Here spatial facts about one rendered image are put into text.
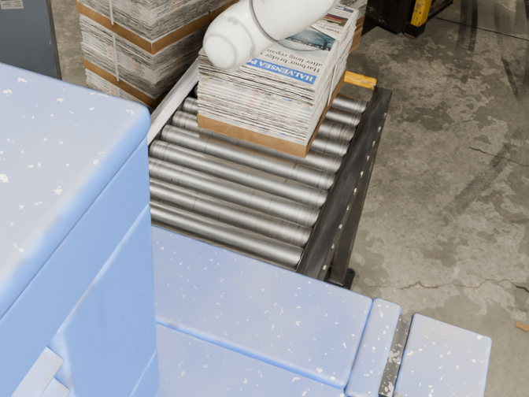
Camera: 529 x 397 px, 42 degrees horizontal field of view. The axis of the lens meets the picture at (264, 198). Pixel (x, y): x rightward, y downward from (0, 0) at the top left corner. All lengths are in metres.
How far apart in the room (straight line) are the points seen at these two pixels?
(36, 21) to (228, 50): 0.90
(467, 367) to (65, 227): 0.29
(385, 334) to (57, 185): 0.27
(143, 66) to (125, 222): 2.20
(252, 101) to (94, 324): 1.39
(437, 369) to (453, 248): 2.29
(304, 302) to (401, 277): 2.12
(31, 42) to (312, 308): 1.78
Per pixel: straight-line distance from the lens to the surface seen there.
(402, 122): 3.24
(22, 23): 2.13
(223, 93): 1.67
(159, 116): 1.80
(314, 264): 1.47
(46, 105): 0.27
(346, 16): 1.82
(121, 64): 2.56
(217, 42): 1.34
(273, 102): 1.63
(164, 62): 2.46
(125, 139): 0.25
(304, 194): 1.62
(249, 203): 1.60
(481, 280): 2.66
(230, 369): 0.43
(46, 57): 2.18
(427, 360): 0.45
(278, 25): 1.33
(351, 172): 1.69
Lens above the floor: 1.91
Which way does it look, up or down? 44 degrees down
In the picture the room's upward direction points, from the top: 6 degrees clockwise
